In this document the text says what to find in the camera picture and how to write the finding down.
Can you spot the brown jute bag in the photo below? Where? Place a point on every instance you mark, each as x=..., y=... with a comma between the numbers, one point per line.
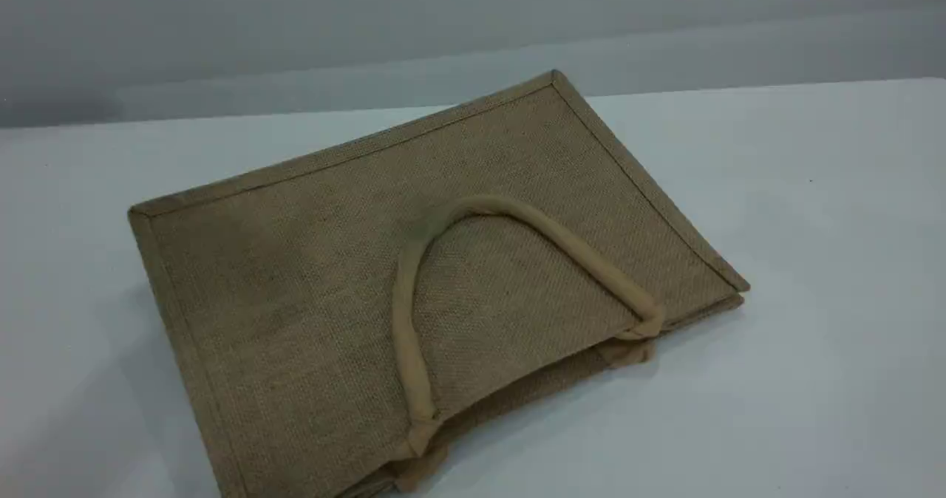
x=295, y=298

